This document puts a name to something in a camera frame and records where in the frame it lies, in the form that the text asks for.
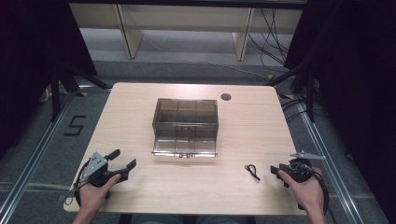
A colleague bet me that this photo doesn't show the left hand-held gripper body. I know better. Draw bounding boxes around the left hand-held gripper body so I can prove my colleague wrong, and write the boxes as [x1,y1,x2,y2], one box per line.
[79,151,130,189]

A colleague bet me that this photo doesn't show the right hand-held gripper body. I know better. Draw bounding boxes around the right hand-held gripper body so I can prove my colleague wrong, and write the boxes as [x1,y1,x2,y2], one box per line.
[278,150,327,185]

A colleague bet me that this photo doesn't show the clear brown plastic storage box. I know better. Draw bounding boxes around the clear brown plastic storage box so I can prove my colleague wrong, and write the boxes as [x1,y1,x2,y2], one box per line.
[151,97,219,159]

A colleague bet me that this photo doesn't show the person's right hand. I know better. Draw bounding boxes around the person's right hand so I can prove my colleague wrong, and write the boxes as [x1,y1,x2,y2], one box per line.
[277,167,326,217]

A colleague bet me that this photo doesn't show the person's left hand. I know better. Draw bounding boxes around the person's left hand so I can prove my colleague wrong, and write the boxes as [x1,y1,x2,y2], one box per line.
[75,173,122,217]

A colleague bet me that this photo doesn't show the black metal stand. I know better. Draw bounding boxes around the black metal stand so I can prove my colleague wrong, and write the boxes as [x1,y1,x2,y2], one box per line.
[49,61,112,123]
[263,60,318,123]

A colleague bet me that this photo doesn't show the black curtain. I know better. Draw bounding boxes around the black curtain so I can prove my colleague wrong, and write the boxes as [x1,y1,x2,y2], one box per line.
[0,0,98,160]
[283,0,396,223]

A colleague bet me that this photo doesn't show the light wooden desk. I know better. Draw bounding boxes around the light wooden desk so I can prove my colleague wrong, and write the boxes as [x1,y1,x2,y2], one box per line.
[68,2,304,63]

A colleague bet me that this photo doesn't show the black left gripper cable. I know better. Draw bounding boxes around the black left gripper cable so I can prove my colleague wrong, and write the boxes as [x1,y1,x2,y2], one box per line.
[64,159,92,208]

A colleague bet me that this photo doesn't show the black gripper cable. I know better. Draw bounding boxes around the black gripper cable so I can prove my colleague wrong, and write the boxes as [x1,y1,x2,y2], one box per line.
[297,163,332,217]
[64,159,92,208]

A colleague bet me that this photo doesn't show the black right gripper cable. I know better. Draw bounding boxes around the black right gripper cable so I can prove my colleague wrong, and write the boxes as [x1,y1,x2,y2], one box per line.
[297,163,332,217]

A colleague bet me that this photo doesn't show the aluminium floor rail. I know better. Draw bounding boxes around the aluminium floor rail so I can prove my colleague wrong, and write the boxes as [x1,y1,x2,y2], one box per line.
[296,102,366,224]
[0,91,78,224]

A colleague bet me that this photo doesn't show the black hanging cables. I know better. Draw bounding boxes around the black hanging cables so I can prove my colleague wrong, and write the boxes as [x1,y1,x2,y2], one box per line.
[247,7,291,76]

